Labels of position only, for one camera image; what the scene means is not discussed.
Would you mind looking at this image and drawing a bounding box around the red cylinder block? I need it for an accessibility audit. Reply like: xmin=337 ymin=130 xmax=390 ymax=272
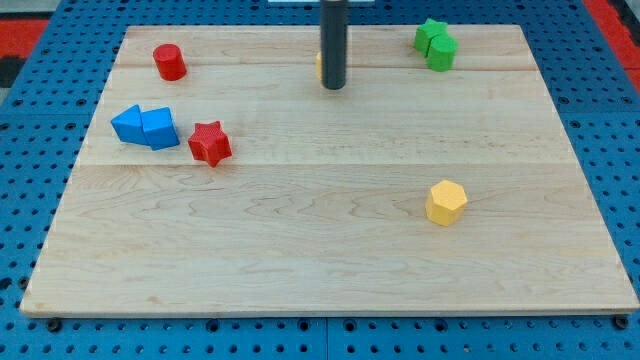
xmin=152 ymin=43 xmax=187 ymax=81

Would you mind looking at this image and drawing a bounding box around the light wooden board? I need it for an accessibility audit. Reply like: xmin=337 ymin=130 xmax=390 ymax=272
xmin=21 ymin=25 xmax=639 ymax=318

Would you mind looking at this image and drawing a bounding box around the green star block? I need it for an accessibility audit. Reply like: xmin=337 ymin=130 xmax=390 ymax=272
xmin=413 ymin=18 xmax=448 ymax=57

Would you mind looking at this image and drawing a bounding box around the green cylinder block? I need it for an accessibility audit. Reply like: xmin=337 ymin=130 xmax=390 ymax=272
xmin=426 ymin=34 xmax=458 ymax=72

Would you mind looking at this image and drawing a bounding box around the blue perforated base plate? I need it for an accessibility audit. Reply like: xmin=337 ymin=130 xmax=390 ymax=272
xmin=1 ymin=1 xmax=639 ymax=359

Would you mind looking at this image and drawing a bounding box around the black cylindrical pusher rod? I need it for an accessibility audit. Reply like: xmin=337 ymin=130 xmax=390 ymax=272
xmin=320 ymin=0 xmax=348 ymax=90

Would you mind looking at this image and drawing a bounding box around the red star block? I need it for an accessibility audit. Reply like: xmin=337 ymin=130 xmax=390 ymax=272
xmin=188 ymin=121 xmax=232 ymax=168

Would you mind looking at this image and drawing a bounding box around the blue cube block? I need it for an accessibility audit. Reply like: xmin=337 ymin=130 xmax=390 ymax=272
xmin=141 ymin=107 xmax=180 ymax=151

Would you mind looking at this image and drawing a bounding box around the yellow heart block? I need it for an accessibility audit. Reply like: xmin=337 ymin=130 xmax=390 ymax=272
xmin=315 ymin=52 xmax=323 ymax=81

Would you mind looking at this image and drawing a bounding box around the blue triangle block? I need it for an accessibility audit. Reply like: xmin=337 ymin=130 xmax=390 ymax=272
xmin=111 ymin=105 xmax=148 ymax=145

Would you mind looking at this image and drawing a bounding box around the yellow hexagon block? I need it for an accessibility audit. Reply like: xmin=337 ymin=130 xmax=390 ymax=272
xmin=425 ymin=180 xmax=468 ymax=226

